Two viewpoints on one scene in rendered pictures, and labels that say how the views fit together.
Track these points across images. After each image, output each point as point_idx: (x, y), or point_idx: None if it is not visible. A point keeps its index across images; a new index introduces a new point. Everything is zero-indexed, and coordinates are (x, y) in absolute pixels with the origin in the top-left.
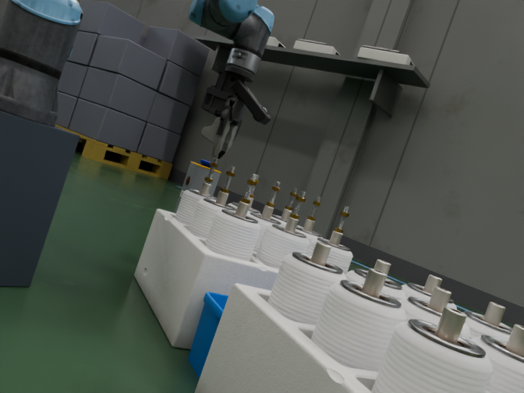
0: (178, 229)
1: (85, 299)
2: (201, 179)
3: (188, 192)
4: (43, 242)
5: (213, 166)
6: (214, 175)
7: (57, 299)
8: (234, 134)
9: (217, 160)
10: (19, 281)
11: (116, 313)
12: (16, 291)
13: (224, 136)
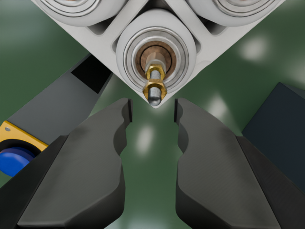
0: (265, 17)
1: (262, 51)
2: (61, 126)
3: (189, 77)
4: (302, 97)
5: (164, 84)
6: (26, 122)
7: (283, 59)
8: (71, 161)
9: (154, 93)
10: (289, 86)
11: (271, 17)
12: (294, 79)
13: (208, 136)
